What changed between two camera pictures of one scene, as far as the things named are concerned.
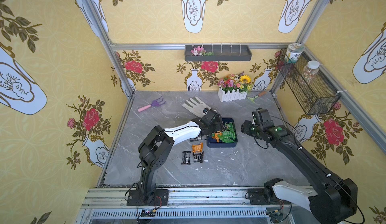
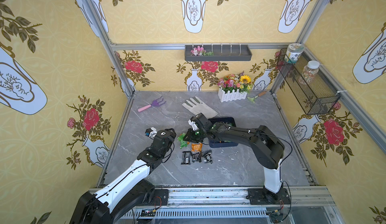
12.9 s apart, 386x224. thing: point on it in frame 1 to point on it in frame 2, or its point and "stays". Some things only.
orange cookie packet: (197, 148) stays
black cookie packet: (186, 158) stays
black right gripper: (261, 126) to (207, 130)
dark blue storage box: (212, 142) stays
